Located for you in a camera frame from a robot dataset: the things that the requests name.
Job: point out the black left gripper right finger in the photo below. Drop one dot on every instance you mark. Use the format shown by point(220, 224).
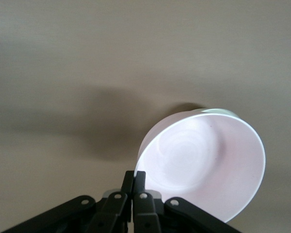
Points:
point(145, 213)

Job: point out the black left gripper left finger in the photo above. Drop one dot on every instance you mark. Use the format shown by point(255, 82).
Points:
point(111, 211)

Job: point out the brown table cloth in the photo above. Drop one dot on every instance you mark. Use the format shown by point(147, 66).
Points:
point(63, 60)

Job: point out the white plastic bowl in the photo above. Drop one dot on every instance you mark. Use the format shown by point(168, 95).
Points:
point(220, 111)

